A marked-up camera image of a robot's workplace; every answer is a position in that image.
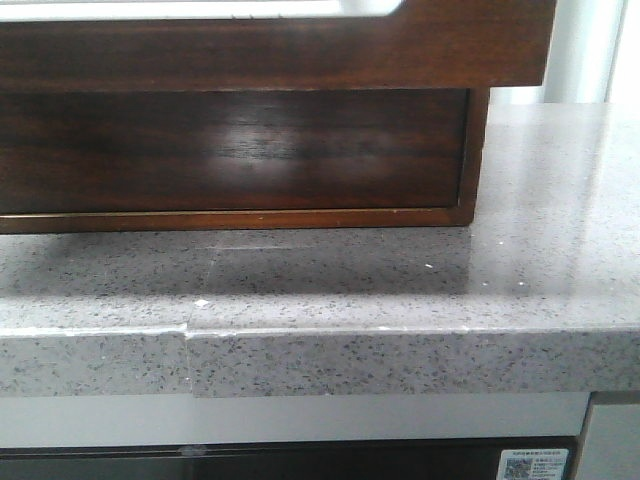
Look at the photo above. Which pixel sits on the white QR code sticker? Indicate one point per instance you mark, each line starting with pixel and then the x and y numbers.
pixel 532 464

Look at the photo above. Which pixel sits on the black appliance below counter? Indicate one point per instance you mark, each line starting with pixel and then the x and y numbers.
pixel 363 459

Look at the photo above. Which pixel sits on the dark wooden drawer cabinet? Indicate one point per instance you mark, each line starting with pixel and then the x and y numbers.
pixel 475 150

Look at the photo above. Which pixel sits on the grey cabinet door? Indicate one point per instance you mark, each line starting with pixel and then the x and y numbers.
pixel 609 444

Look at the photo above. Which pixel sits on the wooden drawer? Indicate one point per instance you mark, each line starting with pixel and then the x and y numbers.
pixel 300 150
pixel 422 44

